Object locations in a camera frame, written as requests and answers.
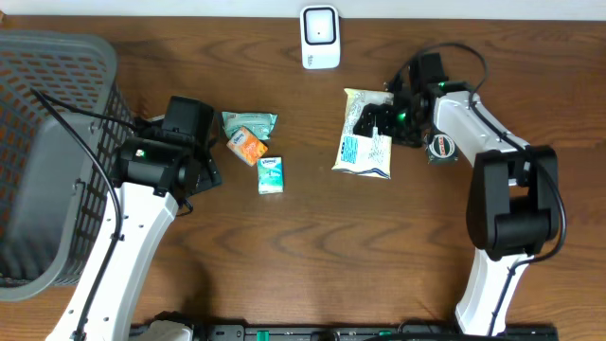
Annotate yellow wet wipes pack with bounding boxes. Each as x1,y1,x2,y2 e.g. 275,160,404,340
332,88,393,179

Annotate orange tissue pack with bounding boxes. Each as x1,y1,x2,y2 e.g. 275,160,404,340
227,127,268,166

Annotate teal Kleenex tissue pack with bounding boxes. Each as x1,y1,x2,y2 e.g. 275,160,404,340
257,157,284,194

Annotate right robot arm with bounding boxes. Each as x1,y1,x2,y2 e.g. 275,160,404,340
334,49,566,337

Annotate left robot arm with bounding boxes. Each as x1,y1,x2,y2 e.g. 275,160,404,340
48,97,220,340

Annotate white barcode scanner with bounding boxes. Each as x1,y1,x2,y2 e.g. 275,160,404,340
299,5,341,70

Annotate grey plastic basket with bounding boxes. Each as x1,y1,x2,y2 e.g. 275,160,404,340
1,30,133,301

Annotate right black cable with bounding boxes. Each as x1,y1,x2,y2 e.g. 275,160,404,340
387,42,568,336

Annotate black cable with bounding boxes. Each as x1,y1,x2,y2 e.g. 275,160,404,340
387,42,568,336
29,87,143,341

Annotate left black cable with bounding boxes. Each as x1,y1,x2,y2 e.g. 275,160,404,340
29,87,143,341

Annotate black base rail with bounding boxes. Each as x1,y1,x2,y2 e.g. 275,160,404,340
130,323,561,341

